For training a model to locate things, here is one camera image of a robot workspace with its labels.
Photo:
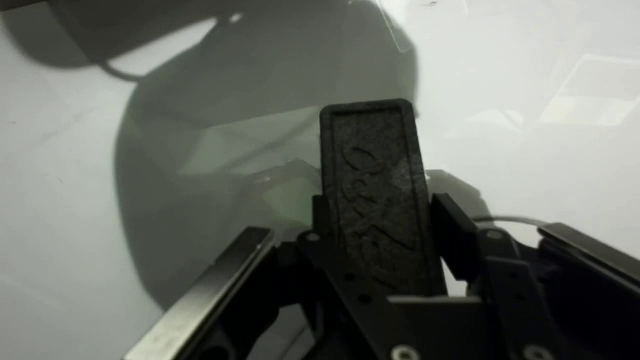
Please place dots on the black felt board duster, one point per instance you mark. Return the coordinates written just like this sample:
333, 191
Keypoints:
381, 200

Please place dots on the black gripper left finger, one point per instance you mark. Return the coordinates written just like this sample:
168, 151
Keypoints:
201, 301

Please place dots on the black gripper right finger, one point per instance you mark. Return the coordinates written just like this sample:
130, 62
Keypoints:
587, 273

